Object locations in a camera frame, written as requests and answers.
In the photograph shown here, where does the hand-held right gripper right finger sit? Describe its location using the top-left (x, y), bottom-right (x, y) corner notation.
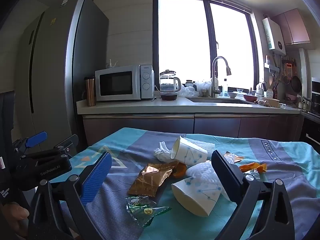
top-left (211, 150), bottom-right (295, 240)

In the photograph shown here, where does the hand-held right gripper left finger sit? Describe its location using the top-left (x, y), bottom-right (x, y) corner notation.
top-left (27, 152), bottom-right (112, 240)

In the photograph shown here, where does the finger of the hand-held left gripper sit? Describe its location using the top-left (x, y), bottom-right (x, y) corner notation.
top-left (25, 134), bottom-right (79, 159)
top-left (12, 131), bottom-right (48, 157)

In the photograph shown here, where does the gold snack wrapper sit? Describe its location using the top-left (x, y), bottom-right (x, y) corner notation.
top-left (127, 162), bottom-right (178, 197)

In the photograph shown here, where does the white tissue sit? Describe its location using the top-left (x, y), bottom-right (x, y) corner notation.
top-left (153, 141), bottom-right (175, 163)

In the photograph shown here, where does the person's left hand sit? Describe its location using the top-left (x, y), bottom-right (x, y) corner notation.
top-left (0, 202), bottom-right (30, 239)

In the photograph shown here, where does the small gold foil wrapper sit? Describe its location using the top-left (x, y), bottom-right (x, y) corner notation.
top-left (223, 151), bottom-right (245, 164)

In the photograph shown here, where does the white embossed paper towel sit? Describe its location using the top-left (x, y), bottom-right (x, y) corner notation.
top-left (186, 161), bottom-right (232, 202)

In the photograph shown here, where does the silver green foil wrapper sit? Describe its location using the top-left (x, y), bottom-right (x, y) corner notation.
top-left (244, 169), bottom-right (261, 180)

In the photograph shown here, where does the white patterned paper cup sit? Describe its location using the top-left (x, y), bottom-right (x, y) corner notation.
top-left (171, 176), bottom-right (223, 217)
top-left (170, 135), bottom-right (208, 166)

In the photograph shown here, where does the green candy wrapper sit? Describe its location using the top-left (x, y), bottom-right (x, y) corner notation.
top-left (125, 195), bottom-right (157, 209)
top-left (126, 204), bottom-right (172, 227)

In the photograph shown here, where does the teal grey printed tablecloth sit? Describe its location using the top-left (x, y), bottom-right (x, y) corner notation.
top-left (49, 127), bottom-right (320, 240)

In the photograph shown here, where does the copper steel tumbler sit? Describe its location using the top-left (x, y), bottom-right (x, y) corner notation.
top-left (84, 77), bottom-right (97, 107)

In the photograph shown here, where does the brown kitchen counter cabinet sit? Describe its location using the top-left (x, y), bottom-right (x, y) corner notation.
top-left (76, 96), bottom-right (304, 146)

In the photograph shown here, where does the grey refrigerator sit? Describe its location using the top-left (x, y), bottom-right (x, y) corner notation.
top-left (15, 0), bottom-right (109, 153)

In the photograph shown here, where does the white microwave oven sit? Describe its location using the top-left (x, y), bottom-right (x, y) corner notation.
top-left (95, 64), bottom-right (154, 102)

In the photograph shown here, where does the white rectangular dish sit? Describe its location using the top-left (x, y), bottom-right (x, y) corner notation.
top-left (260, 97), bottom-right (280, 107)

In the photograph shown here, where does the clear plastic bag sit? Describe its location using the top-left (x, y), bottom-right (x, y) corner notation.
top-left (180, 86), bottom-right (199, 98)

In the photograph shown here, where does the steel kitchen faucet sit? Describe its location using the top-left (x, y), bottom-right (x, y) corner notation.
top-left (211, 56), bottom-right (232, 97)

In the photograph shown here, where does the glass electric kettle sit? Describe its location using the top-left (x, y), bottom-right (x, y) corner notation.
top-left (159, 69), bottom-right (182, 101)

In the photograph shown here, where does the hanging frying pan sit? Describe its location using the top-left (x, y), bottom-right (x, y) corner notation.
top-left (291, 75), bottom-right (302, 93)

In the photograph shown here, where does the large kitchen window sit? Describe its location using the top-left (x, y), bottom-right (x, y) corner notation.
top-left (153, 0), bottom-right (265, 94)

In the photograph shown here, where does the white water heater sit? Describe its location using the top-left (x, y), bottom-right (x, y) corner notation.
top-left (262, 17), bottom-right (287, 55)

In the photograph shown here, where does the pink wall cabinet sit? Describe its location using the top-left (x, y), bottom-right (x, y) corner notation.
top-left (271, 8), bottom-right (310, 46)

